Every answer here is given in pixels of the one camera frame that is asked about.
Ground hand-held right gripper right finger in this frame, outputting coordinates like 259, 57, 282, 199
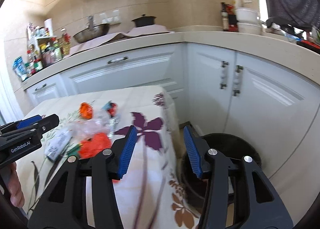
183, 125, 294, 229

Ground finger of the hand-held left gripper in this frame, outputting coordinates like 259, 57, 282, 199
15, 114, 60, 137
0, 115, 42, 137

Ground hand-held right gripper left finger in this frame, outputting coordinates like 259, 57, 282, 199
27, 125, 138, 229

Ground dark round trash bin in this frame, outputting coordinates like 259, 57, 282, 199
175, 132, 262, 209

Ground person's left hand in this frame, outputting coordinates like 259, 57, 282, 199
5, 162, 25, 208

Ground white printed packet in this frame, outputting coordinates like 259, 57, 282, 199
44, 130, 73, 161

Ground silver foil strip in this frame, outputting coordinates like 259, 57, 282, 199
108, 116, 120, 140

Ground orange plastic bag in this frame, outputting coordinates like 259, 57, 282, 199
78, 132, 112, 160

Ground clear plastic wrapper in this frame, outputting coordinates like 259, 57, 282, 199
67, 111, 112, 139

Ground crumpled orange wrapper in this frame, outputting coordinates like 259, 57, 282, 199
79, 102, 94, 120

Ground small red bottle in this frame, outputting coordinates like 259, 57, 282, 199
107, 103, 118, 117

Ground blue snack packets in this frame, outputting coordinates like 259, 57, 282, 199
13, 57, 28, 82

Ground spice rack with bottles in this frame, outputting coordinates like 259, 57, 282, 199
27, 22, 73, 75

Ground white kitchen cabinet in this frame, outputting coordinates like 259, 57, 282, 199
24, 31, 320, 219

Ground white spice rack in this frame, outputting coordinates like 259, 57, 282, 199
27, 35, 63, 68

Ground yellow cooking oil bottle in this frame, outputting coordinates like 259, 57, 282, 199
60, 28, 72, 55

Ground metal wok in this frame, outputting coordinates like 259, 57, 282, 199
72, 15, 110, 43

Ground pink stove cover cloth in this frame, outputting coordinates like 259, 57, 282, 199
69, 25, 175, 56

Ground black lidded pot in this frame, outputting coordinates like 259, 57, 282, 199
131, 14, 157, 28

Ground red packet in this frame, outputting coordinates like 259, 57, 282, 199
226, 4, 238, 31

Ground white pot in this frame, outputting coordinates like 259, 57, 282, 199
237, 21, 263, 34

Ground dark sauce bottle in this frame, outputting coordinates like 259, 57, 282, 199
220, 2, 230, 31

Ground white bowl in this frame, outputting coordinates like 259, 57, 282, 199
235, 7, 259, 22

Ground red container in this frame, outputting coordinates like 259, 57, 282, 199
299, 39, 320, 49

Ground cabinet door handle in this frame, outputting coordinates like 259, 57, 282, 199
219, 61, 229, 90
232, 65, 243, 97

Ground long drawer handle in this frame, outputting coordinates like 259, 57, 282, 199
107, 57, 128, 65

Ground white wall sockets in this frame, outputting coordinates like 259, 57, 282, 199
97, 10, 121, 24

